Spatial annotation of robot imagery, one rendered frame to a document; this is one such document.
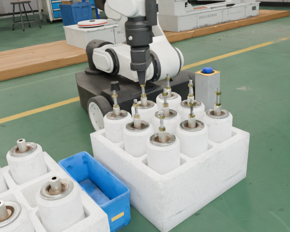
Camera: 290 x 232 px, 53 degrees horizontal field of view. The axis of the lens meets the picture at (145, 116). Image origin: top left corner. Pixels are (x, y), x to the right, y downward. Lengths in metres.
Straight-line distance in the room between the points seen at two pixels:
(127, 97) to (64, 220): 0.76
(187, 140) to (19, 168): 0.48
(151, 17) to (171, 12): 2.66
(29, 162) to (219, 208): 0.58
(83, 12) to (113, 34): 2.44
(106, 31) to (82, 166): 2.06
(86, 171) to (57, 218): 0.45
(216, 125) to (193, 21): 2.81
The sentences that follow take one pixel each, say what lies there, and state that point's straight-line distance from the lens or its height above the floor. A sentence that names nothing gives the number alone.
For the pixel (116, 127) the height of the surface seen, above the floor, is 0.23.
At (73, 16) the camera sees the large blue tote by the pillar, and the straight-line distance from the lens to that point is 5.35.
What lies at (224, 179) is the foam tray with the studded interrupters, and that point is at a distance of 1.01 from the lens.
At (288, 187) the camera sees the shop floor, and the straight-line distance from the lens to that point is 1.12.
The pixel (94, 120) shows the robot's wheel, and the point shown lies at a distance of 1.43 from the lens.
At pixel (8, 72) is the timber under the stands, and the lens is 2.66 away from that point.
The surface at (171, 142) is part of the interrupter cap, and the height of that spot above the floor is 0.25.
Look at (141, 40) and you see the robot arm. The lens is 0.95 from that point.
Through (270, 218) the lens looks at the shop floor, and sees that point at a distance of 0.99.
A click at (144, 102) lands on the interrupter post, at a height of 0.26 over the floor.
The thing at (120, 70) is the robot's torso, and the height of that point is 0.25.
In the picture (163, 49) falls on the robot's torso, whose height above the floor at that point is 0.39.
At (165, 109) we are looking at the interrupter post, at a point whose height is 0.27.
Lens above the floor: 0.66
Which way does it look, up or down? 25 degrees down
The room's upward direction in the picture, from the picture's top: 5 degrees counter-clockwise
